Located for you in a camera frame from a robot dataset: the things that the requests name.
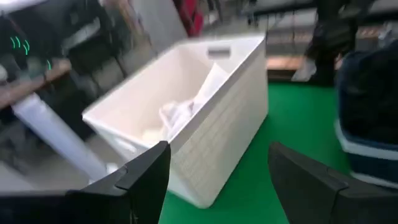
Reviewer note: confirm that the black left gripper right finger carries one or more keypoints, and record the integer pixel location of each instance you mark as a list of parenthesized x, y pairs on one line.
[(308, 186)]

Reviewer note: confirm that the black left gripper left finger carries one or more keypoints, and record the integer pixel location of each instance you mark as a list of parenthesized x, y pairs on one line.
[(146, 180)]

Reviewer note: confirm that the large white shirt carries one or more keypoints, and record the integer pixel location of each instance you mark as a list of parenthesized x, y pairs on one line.
[(177, 116)]

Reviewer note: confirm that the green table mat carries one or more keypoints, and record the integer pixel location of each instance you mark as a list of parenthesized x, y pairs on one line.
[(286, 124)]

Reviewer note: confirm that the white plastic laundry basket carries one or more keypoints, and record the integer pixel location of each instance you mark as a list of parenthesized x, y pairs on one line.
[(217, 140)]

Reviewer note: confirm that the navy blue garment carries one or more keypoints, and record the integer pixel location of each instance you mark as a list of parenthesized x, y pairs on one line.
[(370, 109)]

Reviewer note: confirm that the wooden workbench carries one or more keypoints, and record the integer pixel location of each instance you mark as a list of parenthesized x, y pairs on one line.
[(34, 82)]

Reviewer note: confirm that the grey concrete pillar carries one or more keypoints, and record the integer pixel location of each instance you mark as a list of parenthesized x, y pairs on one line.
[(158, 21)]

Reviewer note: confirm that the red chair stack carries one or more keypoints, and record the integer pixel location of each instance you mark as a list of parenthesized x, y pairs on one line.
[(192, 15)]

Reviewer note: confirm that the device with green lights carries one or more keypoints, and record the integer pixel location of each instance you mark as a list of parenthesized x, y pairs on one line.
[(20, 43)]

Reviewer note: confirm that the black metal table frame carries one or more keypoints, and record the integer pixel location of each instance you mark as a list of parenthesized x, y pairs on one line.
[(280, 76)]

